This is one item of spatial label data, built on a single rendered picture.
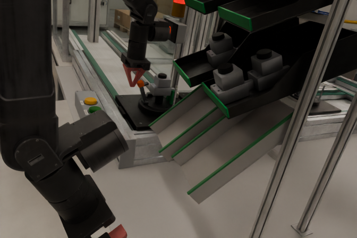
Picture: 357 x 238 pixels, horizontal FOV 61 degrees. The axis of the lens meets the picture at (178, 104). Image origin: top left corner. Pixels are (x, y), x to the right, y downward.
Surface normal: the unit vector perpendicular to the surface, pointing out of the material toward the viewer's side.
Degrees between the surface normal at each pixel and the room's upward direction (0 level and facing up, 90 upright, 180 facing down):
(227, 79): 90
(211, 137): 90
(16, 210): 0
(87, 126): 22
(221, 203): 0
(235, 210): 0
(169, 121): 90
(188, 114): 45
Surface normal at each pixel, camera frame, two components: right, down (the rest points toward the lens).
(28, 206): 0.17, -0.90
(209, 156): -0.55, -0.66
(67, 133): -0.22, -0.75
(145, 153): 0.44, 0.44
